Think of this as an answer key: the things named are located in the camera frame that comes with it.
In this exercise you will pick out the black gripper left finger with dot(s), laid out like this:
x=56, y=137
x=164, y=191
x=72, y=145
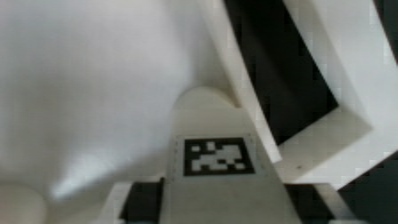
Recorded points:
x=134, y=203

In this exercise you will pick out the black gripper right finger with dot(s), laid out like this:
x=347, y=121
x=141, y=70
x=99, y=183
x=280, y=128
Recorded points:
x=319, y=203

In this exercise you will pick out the white table leg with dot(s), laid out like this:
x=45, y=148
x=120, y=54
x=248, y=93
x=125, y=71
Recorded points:
x=223, y=187

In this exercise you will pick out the white square tabletop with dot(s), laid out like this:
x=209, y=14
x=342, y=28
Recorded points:
x=102, y=57

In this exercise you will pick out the white U-shaped fence wall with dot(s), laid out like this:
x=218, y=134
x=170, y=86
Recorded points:
x=351, y=139

